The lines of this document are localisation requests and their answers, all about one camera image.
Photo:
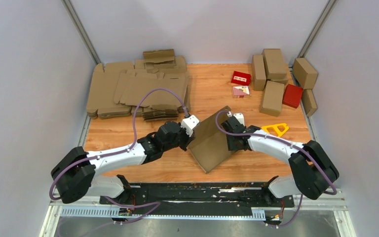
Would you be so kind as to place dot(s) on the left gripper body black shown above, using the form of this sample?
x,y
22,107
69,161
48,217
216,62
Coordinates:
x,y
182,140

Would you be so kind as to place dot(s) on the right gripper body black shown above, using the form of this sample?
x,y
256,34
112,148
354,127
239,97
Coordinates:
x,y
231,145

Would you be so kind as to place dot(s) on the cardboard box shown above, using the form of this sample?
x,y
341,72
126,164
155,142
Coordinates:
x,y
258,72
309,103
304,73
209,147
274,64
271,103

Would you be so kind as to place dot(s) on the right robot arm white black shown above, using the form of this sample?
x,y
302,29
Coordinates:
x,y
312,171

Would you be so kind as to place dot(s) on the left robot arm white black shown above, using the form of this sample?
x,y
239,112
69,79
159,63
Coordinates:
x,y
80,173

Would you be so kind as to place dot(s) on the pink puzzle box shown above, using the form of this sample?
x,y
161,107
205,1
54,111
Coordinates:
x,y
240,91

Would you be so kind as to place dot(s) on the folded cardboard box front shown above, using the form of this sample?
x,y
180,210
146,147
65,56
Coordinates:
x,y
271,103

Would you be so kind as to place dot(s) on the small red box with window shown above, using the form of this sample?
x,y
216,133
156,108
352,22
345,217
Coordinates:
x,y
241,78

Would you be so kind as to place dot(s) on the folded cardboard box top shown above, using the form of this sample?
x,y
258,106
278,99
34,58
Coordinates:
x,y
274,64

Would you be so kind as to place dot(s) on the flat cardboard stack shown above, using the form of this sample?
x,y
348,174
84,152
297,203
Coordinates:
x,y
154,87

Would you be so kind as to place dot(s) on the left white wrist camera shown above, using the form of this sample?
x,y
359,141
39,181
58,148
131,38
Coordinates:
x,y
189,124

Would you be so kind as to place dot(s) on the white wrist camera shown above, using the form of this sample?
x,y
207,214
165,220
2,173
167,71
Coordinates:
x,y
240,118
189,124

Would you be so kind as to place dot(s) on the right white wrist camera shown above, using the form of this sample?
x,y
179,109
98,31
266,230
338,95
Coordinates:
x,y
240,118

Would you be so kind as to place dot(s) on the yellow triangular plastic frame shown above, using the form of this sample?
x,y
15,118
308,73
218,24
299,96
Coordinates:
x,y
278,129

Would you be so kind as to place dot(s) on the aluminium rail frame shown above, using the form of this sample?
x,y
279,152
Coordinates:
x,y
103,206

